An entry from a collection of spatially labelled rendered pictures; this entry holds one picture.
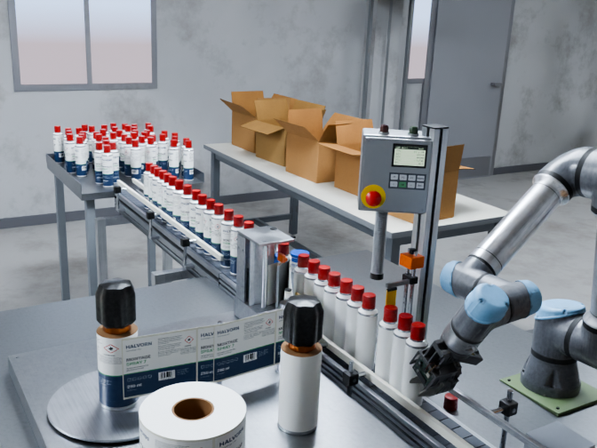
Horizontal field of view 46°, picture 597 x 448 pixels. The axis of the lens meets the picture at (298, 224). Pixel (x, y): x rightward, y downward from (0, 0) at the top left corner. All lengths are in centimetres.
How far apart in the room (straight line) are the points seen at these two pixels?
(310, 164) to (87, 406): 270
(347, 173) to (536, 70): 495
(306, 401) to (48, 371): 67
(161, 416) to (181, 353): 28
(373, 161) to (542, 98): 709
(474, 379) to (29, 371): 114
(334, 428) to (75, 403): 58
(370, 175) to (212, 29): 456
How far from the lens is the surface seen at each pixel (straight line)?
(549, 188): 170
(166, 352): 161
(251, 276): 198
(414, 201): 173
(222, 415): 137
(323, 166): 408
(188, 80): 611
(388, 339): 171
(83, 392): 173
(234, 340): 166
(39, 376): 185
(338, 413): 166
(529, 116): 863
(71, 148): 379
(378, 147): 169
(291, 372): 150
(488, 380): 199
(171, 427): 134
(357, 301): 180
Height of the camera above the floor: 176
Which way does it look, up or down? 17 degrees down
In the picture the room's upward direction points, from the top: 3 degrees clockwise
